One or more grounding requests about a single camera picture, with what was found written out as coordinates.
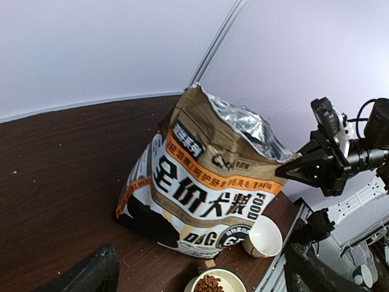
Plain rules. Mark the brown kibble in yellow bowl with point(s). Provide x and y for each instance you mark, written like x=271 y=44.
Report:
x=209 y=284

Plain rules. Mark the yellow pet bowl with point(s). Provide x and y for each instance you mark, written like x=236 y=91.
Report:
x=229 y=281

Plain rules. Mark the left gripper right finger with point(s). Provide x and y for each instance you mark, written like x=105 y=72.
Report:
x=305 y=272

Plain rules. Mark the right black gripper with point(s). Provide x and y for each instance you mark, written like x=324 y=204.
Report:
x=320 y=164

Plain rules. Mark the brown dog food bag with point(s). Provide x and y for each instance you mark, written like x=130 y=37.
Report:
x=205 y=178

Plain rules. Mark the front aluminium rail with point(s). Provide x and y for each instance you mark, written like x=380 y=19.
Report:
x=274 y=278

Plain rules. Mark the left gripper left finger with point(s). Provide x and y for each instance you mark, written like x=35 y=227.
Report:
x=99 y=271

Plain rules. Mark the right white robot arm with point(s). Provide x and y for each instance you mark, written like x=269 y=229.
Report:
x=339 y=228

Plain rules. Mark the white ceramic bowl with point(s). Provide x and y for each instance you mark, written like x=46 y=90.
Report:
x=264 y=239

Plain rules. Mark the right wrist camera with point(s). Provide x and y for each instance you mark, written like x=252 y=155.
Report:
x=333 y=124

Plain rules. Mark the right aluminium frame post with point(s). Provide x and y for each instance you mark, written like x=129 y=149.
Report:
x=220 y=36

